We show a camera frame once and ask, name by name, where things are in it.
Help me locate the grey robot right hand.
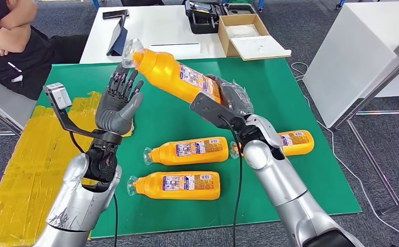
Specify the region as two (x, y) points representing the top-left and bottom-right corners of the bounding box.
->
(206, 73), (256, 119)

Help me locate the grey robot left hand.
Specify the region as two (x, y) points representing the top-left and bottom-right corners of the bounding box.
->
(94, 64), (145, 136)

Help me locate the orange plastic bottle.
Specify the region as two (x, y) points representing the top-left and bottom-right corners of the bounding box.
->
(229, 129), (315, 160)
(121, 38), (226, 104)
(126, 171), (221, 201)
(142, 136), (229, 166)

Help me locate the person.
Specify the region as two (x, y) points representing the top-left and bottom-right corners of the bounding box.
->
(0, 0), (89, 101)

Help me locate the grey side table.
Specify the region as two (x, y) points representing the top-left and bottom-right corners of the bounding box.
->
(0, 64), (38, 137)

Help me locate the white box lid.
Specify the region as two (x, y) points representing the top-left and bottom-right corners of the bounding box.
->
(230, 35), (293, 61)

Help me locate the green table mat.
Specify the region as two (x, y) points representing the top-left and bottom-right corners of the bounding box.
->
(35, 57), (362, 239)

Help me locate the brown cardboard box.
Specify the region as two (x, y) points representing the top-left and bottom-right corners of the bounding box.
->
(217, 13), (270, 58)

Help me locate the white foam insert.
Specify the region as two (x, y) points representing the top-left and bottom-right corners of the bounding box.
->
(226, 24), (260, 38)

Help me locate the tablet in dark folio case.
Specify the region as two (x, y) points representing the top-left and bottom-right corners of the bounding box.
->
(106, 10), (129, 57)

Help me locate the black tool case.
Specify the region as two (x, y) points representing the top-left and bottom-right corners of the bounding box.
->
(184, 0), (257, 35)

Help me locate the black smartphone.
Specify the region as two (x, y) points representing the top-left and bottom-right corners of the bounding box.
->
(102, 9), (129, 20)

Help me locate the yellow plastic sheet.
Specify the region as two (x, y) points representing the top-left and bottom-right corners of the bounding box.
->
(0, 91), (134, 247)

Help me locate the black chair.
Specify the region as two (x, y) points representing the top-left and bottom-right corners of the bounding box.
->
(119, 0), (165, 7)

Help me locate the large white table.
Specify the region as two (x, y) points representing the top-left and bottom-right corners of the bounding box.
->
(302, 0), (399, 129)

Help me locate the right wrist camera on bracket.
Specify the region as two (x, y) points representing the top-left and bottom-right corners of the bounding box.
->
(189, 92), (246, 132)

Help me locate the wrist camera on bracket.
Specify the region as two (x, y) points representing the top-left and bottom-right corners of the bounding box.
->
(189, 92), (246, 132)
(43, 82), (122, 147)

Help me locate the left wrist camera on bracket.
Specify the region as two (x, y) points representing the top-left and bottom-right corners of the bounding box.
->
(43, 82), (122, 147)

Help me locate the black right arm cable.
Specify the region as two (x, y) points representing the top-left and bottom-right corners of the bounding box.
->
(218, 116), (244, 247)

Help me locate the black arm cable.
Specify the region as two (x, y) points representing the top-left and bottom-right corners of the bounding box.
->
(68, 131), (119, 247)
(218, 116), (244, 247)

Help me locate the white floor cable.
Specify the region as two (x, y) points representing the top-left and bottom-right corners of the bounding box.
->
(289, 62), (399, 239)

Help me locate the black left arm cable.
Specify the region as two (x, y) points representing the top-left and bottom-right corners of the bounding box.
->
(68, 131), (119, 247)

